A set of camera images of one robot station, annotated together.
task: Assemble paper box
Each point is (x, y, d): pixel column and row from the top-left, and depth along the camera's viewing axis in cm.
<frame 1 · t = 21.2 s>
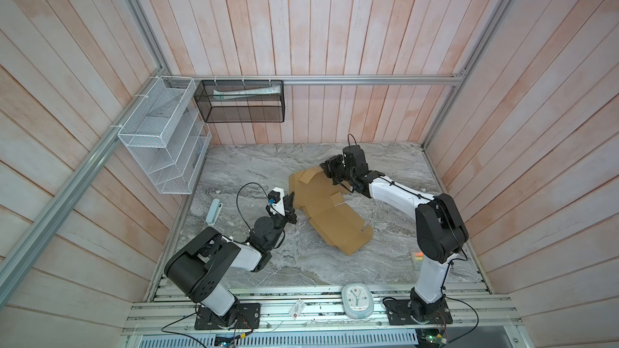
left hand: (294, 195, 85), fingers closed
right hand: (316, 161, 91), fingers closed
flat brown cardboard box: (338, 225, 94), on the table
light blue small device: (213, 212, 95), point 4 cm above the table

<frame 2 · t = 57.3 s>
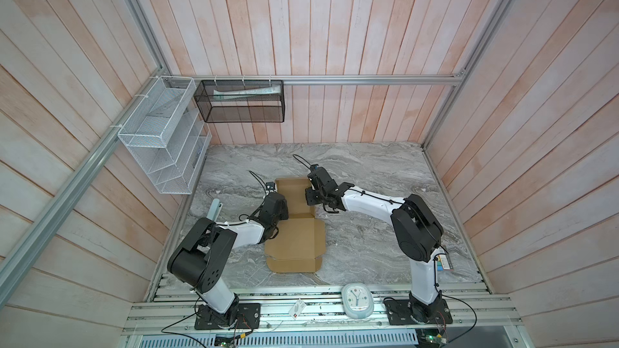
left hand: (280, 205, 96), fingers closed
right hand: (308, 193, 96), fingers closed
flat brown cardboard box: (301, 242, 90), on the table
the other named things where they were.

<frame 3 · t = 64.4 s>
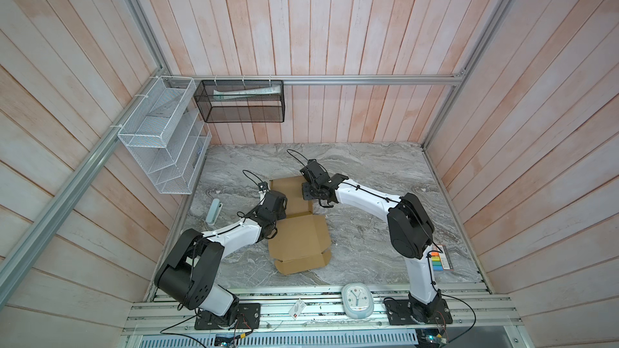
left hand: (275, 207, 93), fingers closed
right hand: (307, 189, 96), fingers closed
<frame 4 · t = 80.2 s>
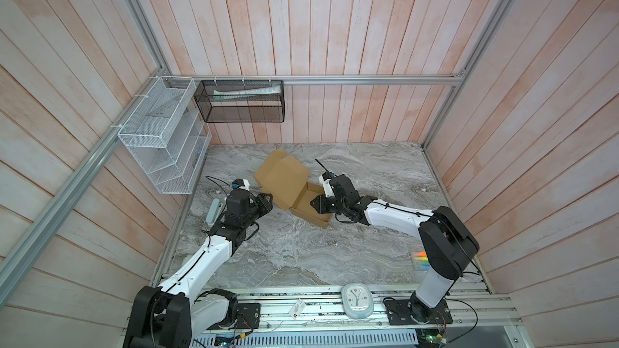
left hand: (269, 200, 85), fingers open
right hand: (311, 202, 90), fingers closed
flat brown cardboard box: (285, 180, 103), point 6 cm above the table
the other named things where they were.

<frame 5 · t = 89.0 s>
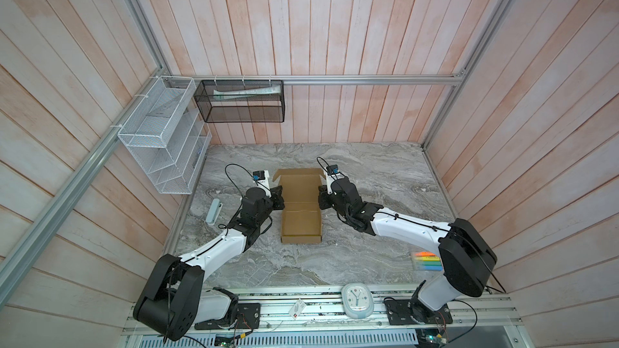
left hand: (283, 190, 86), fingers closed
right hand: (318, 187, 86), fingers closed
flat brown cardboard box: (301, 214, 97), point 2 cm above the table
the other named things where they were.

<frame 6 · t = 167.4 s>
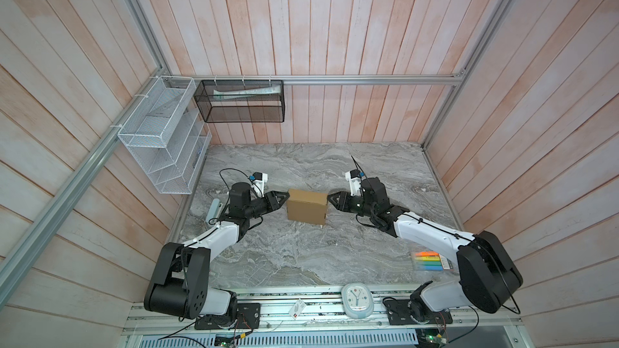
left hand: (287, 199, 86), fingers open
right hand: (329, 197, 85), fingers open
flat brown cardboard box: (307, 206, 85), point 14 cm above the table
the other named things where they were.

